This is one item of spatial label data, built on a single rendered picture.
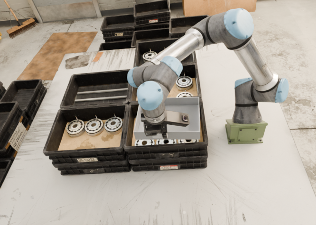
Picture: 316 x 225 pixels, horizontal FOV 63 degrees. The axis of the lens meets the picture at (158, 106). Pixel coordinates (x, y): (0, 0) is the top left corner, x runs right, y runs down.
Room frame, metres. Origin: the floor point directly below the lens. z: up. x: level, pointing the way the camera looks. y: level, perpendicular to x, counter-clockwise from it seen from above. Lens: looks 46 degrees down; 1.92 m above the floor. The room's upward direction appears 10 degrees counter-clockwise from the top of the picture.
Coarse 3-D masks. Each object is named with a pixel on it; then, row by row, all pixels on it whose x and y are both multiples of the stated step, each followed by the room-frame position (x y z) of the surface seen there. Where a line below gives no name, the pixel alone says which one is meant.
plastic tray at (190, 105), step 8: (168, 104) 0.84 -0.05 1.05; (176, 104) 0.83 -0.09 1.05; (184, 104) 0.82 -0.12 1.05; (192, 104) 0.81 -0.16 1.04; (184, 112) 0.77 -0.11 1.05; (192, 112) 0.76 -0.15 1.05; (136, 120) 0.74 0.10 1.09; (192, 120) 0.72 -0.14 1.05; (136, 128) 0.71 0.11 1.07; (168, 128) 0.70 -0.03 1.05; (176, 128) 0.69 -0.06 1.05; (184, 128) 0.68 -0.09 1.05; (192, 128) 0.68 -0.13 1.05; (136, 136) 0.67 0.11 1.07; (144, 136) 0.66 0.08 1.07; (152, 136) 0.66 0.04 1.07; (168, 136) 0.64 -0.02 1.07; (176, 136) 0.63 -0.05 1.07; (184, 136) 0.63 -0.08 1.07; (192, 136) 0.62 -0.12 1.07
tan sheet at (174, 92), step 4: (192, 80) 1.21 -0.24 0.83; (172, 88) 1.17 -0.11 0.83; (176, 88) 1.17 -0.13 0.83; (192, 88) 1.14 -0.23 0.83; (196, 88) 1.14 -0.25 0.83; (172, 92) 1.14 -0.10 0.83; (176, 92) 1.13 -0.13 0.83; (180, 92) 1.13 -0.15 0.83; (192, 92) 1.11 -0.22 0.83; (196, 92) 1.10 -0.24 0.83; (168, 96) 1.11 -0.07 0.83; (172, 96) 1.10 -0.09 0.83; (136, 100) 1.13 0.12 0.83
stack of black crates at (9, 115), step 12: (0, 108) 1.63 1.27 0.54; (12, 108) 1.53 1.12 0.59; (0, 120) 1.54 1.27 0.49; (12, 120) 1.46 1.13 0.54; (24, 120) 1.56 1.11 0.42; (0, 132) 1.30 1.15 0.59; (12, 132) 1.38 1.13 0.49; (0, 144) 1.25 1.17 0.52; (0, 156) 1.24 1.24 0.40; (12, 156) 1.24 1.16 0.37
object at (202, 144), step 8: (128, 104) 1.00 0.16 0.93; (136, 104) 0.99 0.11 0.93; (200, 104) 0.91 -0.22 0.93; (128, 112) 0.95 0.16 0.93; (128, 120) 0.89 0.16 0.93; (168, 144) 0.70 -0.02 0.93; (176, 144) 0.69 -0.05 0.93; (184, 144) 0.68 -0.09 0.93; (192, 144) 0.68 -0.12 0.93; (200, 144) 0.67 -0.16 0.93
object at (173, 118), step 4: (168, 112) 0.61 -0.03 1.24; (172, 112) 0.61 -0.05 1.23; (176, 112) 0.62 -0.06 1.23; (180, 112) 0.62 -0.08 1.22; (168, 116) 0.60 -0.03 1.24; (172, 116) 0.60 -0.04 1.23; (176, 116) 0.60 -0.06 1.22; (180, 116) 0.61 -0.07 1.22; (184, 116) 0.61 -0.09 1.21; (188, 116) 0.61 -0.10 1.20; (168, 120) 0.58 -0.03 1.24; (172, 120) 0.59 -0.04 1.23; (176, 120) 0.59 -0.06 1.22; (180, 120) 0.59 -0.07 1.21; (184, 120) 0.59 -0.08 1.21; (188, 120) 0.60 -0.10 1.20; (168, 124) 0.58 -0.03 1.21; (172, 124) 0.58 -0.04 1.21; (176, 124) 0.58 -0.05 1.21; (180, 124) 0.58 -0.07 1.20; (184, 124) 0.58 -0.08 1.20; (188, 124) 0.58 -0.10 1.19
